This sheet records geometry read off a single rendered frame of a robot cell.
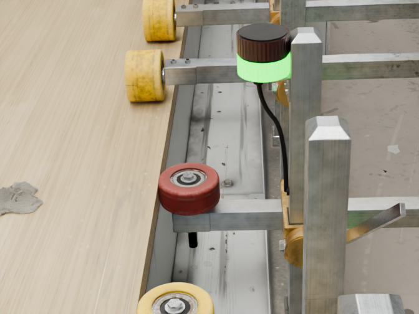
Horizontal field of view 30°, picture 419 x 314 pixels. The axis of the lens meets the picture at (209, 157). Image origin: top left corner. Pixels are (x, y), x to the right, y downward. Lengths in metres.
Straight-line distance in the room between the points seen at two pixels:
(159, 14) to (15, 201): 0.54
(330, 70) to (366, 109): 1.98
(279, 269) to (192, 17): 0.50
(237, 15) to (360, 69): 0.31
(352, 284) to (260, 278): 0.99
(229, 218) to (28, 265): 0.28
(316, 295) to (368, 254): 1.66
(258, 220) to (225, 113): 0.79
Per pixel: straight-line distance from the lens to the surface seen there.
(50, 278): 0.89
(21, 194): 1.01
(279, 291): 1.15
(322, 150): 0.64
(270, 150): 1.49
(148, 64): 1.19
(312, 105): 0.91
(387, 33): 3.95
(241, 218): 1.03
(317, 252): 0.70
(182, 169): 1.04
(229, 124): 1.75
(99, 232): 0.95
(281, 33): 0.88
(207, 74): 1.21
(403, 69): 1.23
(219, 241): 1.38
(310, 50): 0.88
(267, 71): 0.87
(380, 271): 2.33
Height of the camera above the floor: 1.44
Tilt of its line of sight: 30 degrees down
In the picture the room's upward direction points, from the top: 3 degrees counter-clockwise
